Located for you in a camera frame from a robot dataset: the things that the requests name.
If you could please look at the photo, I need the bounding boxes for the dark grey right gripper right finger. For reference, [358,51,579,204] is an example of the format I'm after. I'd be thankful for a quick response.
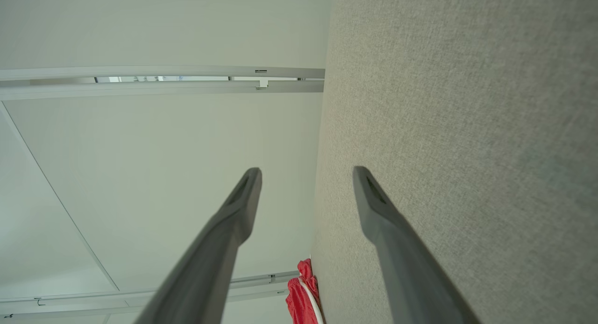
[353,165,482,324]

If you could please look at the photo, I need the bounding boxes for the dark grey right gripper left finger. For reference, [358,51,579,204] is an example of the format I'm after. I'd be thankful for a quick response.
[135,167,263,324]

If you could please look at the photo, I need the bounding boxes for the red shorts with white trim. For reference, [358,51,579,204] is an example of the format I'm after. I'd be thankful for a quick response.
[286,258,326,324]

